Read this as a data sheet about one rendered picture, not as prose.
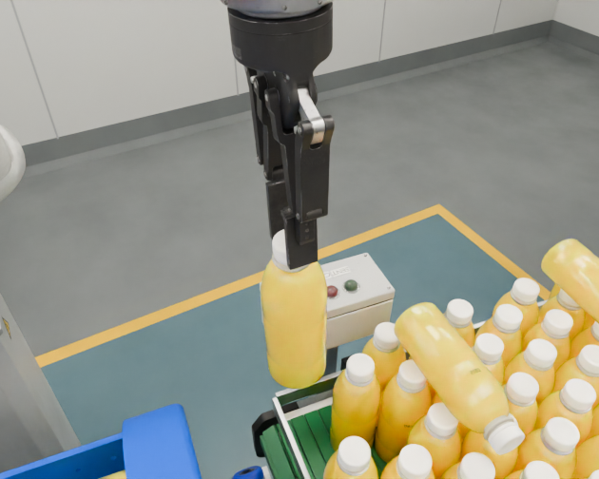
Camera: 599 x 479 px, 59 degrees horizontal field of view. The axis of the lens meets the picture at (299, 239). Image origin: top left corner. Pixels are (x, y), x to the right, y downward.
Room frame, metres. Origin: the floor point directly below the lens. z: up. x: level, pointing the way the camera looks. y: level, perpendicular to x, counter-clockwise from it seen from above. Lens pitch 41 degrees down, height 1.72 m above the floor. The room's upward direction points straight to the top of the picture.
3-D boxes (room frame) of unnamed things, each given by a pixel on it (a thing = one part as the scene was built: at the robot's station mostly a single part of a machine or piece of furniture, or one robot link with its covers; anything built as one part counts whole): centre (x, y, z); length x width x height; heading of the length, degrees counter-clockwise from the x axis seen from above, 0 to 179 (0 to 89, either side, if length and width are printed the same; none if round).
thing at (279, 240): (0.39, 0.01, 1.37); 0.04 x 0.04 x 0.02
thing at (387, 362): (0.50, -0.13, 1.00); 0.07 x 0.07 x 0.19
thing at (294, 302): (0.40, 0.00, 1.27); 0.07 x 0.07 x 0.19
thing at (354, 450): (0.32, -0.07, 1.10); 0.04 x 0.04 x 0.02
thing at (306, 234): (0.36, -0.01, 1.43); 0.03 x 0.01 x 0.05; 23
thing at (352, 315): (0.61, -0.04, 1.05); 0.20 x 0.10 x 0.10; 112
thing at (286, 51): (0.39, 0.01, 1.56); 0.08 x 0.07 x 0.09; 23
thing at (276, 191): (0.42, 0.02, 1.40); 0.03 x 0.01 x 0.07; 113
